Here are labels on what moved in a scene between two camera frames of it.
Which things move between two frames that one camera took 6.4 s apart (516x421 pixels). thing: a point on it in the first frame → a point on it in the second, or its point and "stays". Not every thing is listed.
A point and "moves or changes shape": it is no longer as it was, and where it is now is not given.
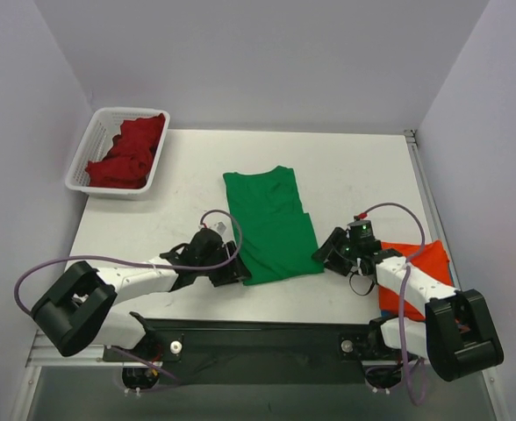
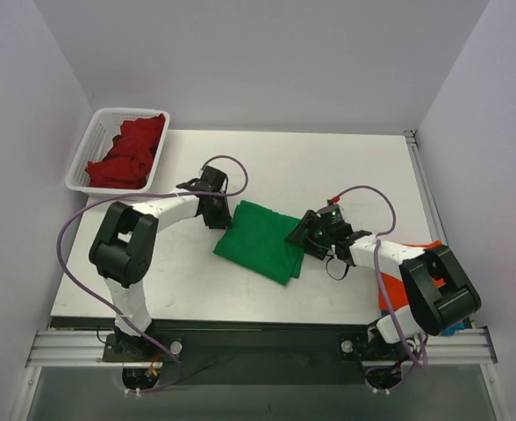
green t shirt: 274,232 moves or changes shape
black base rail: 239,352 stays
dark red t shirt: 127,164 stays
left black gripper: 232,264 → 218,212
